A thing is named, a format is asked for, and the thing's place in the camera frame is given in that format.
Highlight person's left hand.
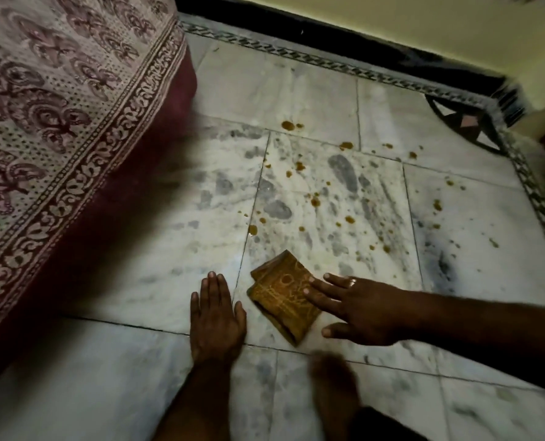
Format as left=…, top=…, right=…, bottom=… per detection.
left=189, top=270, right=248, bottom=368

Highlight person's right hand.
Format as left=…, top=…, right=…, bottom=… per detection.
left=303, top=272, right=420, bottom=347

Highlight yellow-brown patterned cloth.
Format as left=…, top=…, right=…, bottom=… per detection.
left=247, top=250, right=324, bottom=347

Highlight person's right forearm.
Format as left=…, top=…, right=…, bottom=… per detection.
left=412, top=288, right=545, bottom=396

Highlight person's left forearm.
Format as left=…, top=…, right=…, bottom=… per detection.
left=152, top=360, right=232, bottom=441

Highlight person's leg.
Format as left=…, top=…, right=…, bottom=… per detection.
left=307, top=351, right=363, bottom=441

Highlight black shorts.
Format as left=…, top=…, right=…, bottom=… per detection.
left=350, top=406, right=429, bottom=441

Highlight black skirting board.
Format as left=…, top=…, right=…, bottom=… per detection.
left=176, top=0, right=526, bottom=129

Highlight maroon patterned bedsheet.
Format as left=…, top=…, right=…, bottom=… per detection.
left=0, top=0, right=189, bottom=350

